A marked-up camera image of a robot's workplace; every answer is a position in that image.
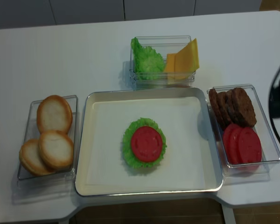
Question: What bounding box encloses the leftmost brown meat patty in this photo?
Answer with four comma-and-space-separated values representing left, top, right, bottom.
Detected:
208, 89, 226, 131

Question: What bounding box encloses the top bun half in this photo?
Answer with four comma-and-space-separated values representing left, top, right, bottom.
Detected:
36, 95, 73, 134

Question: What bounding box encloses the clear plastic bun container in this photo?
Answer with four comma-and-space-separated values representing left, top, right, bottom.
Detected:
17, 95, 78, 182

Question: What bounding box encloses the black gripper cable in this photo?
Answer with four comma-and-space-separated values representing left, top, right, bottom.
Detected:
268, 53, 280, 157

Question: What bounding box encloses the short yellow cheese slice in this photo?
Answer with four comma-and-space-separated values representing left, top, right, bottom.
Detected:
163, 53, 176, 72

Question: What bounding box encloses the brown meat patty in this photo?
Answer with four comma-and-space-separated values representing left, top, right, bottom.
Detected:
225, 90, 239, 124
208, 89, 226, 131
231, 88, 257, 128
217, 91, 232, 127

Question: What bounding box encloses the green lettuce leaf in container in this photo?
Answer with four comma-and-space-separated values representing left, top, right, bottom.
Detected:
131, 37, 165, 73

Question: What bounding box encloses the white paper tray liner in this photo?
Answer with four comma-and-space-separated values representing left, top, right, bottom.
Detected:
87, 98, 207, 189

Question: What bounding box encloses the silver metal baking tray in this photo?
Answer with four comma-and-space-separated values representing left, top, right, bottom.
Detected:
75, 87, 223, 196

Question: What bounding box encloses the tall yellow cheese slice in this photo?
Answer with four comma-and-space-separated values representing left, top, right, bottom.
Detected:
175, 38, 200, 72

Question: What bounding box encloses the bottom bun half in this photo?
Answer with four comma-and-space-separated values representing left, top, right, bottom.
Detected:
19, 139, 55, 176

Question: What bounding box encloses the clear lettuce and cheese container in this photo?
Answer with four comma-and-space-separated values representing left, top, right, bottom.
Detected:
129, 35, 196, 89

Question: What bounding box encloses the front brown meat patty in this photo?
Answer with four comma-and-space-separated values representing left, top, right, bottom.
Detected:
231, 88, 257, 128

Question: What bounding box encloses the red tomato slice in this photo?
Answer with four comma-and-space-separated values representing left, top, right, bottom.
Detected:
223, 123, 240, 160
238, 127, 262, 163
228, 127, 243, 164
130, 126, 164, 162

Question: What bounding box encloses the middle bun half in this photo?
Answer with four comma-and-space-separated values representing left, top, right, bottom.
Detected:
39, 130, 74, 170

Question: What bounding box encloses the green lettuce leaf on tray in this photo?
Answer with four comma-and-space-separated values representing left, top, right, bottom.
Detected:
122, 118, 167, 169

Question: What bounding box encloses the bun half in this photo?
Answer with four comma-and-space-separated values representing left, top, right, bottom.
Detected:
39, 130, 74, 170
36, 95, 73, 134
19, 139, 55, 176

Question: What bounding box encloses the clear patty and tomato container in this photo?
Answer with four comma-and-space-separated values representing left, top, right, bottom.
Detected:
207, 84, 280, 175

